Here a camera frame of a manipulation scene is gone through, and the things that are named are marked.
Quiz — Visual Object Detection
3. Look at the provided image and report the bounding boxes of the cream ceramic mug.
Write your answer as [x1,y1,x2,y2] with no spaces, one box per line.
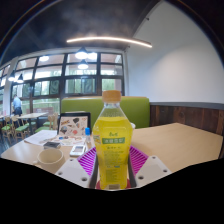
[32,147,67,175]

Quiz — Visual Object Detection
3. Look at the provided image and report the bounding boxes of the green upholstered bench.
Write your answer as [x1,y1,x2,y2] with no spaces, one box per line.
[60,95,151,130]

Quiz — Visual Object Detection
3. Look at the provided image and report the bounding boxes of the wooden dining table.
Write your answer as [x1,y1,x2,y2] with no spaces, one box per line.
[16,112,48,134]

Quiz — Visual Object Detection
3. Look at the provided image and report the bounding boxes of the yellow drink bottle orange cap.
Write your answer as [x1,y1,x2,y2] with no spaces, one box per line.
[91,89,135,191]

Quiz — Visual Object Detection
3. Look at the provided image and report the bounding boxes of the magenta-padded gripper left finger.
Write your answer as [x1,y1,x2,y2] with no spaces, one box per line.
[54,146,100,190]

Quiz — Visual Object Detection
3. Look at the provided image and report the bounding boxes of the small blue-capped bottle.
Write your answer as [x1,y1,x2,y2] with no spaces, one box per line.
[84,127,92,145]

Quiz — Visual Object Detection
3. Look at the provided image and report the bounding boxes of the small dark box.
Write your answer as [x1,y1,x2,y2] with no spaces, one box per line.
[42,140,62,150]

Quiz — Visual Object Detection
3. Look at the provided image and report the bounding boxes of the laptop with stickered lid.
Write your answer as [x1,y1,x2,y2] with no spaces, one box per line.
[56,111,92,138]

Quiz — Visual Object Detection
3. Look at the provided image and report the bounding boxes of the white paper sheets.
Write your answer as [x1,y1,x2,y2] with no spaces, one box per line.
[23,129,59,147]

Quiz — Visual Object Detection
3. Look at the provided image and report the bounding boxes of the group of wooden green-seated chairs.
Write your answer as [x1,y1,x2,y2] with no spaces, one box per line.
[0,113,58,142]

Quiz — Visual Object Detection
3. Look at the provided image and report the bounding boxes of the group of pendant lamps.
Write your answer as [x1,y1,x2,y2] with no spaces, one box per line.
[7,46,91,84]

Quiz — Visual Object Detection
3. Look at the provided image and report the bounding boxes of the flat round red coaster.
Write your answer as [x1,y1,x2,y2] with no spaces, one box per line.
[95,179,133,191]

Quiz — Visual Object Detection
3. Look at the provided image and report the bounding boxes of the long curved ceiling light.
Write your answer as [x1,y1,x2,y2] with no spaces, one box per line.
[65,35,153,49]

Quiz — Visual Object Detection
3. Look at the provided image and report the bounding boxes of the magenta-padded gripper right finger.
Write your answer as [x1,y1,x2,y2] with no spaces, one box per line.
[127,144,173,189]

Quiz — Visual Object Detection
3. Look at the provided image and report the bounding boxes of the small white device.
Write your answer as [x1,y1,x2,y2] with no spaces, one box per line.
[68,143,88,158]

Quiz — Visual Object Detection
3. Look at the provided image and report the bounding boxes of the person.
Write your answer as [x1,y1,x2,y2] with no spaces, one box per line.
[12,94,23,117]

